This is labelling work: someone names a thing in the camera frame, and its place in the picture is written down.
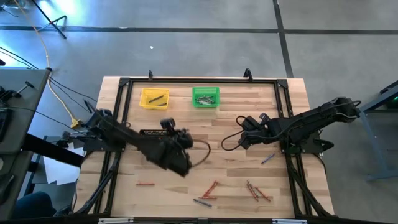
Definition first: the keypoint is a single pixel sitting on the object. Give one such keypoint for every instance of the black plastic basket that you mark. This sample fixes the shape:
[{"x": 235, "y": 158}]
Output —
[{"x": 149, "y": 132}]

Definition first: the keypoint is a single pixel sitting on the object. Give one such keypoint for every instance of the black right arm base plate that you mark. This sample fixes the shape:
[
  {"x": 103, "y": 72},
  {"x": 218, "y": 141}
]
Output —
[{"x": 312, "y": 150}]

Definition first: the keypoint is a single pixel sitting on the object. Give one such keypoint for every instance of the yellow plastic basket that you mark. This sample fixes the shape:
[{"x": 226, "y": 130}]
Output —
[{"x": 146, "y": 104}]

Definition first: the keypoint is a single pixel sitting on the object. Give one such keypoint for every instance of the blue-grey metal table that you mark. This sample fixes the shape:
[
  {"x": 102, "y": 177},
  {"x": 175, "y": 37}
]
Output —
[{"x": 371, "y": 141}]

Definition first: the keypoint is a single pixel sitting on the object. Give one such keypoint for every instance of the person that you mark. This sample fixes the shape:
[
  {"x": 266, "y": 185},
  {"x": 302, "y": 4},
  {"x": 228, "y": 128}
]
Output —
[{"x": 32, "y": 205}]

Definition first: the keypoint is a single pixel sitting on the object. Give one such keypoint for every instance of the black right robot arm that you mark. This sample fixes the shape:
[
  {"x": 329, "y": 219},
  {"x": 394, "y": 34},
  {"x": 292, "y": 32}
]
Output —
[{"x": 311, "y": 119}]

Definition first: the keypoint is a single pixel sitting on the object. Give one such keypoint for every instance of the black desk clamp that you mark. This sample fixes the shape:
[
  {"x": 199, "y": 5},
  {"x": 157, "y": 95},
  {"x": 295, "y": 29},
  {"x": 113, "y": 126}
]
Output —
[{"x": 9, "y": 93}]

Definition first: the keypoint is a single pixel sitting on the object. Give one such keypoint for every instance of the grey side desk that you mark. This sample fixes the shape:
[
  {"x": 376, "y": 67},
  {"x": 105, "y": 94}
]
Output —
[{"x": 21, "y": 130}]

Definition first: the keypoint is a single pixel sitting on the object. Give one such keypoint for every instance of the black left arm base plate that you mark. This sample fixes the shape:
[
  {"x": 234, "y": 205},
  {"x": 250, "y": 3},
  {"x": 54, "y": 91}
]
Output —
[{"x": 93, "y": 147}]

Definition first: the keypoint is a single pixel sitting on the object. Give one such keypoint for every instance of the screws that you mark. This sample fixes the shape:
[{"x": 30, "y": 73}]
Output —
[
  {"x": 209, "y": 188},
  {"x": 268, "y": 158}
]

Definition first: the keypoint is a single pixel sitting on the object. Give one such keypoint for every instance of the silver table edge bracket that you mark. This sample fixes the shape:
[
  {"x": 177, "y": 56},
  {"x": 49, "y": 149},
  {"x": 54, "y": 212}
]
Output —
[
  {"x": 115, "y": 221},
  {"x": 289, "y": 221}
]

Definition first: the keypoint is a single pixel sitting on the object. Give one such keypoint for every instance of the black floor stand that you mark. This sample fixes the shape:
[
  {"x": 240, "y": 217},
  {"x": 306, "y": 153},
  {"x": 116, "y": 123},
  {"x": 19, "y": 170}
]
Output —
[{"x": 50, "y": 21}]

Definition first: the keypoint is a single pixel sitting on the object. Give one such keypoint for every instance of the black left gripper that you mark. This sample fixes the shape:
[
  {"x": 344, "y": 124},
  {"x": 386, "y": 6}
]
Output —
[{"x": 174, "y": 152}]

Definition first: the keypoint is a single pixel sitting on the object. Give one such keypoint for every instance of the white paper sheets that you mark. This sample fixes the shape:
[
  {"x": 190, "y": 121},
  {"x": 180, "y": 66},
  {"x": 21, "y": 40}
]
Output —
[{"x": 59, "y": 171}]

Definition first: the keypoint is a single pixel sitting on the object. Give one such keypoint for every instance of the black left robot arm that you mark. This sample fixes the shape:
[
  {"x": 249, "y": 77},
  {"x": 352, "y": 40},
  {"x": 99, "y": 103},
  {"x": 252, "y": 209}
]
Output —
[{"x": 124, "y": 133}]

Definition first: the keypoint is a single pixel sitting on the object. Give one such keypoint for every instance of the black table edge clamp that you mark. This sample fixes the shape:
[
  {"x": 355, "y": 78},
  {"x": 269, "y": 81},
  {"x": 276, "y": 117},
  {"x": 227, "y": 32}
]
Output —
[
  {"x": 150, "y": 74},
  {"x": 248, "y": 74}
]

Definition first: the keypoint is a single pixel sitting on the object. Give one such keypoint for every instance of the white crayon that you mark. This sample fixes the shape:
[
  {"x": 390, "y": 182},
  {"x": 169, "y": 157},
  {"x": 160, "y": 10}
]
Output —
[
  {"x": 253, "y": 190},
  {"x": 205, "y": 101},
  {"x": 203, "y": 98}
]

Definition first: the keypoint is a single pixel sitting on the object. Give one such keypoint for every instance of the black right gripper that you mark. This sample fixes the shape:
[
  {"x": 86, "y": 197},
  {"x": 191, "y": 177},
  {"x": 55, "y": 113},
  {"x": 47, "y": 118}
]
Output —
[{"x": 264, "y": 132}]

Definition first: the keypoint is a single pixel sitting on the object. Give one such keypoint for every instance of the green plastic basket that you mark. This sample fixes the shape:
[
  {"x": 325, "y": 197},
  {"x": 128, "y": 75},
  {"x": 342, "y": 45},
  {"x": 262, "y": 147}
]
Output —
[{"x": 196, "y": 91}]

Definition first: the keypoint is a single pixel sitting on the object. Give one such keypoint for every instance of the black desk support bar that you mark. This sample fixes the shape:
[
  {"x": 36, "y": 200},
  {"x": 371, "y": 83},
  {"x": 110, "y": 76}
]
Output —
[{"x": 53, "y": 151}]

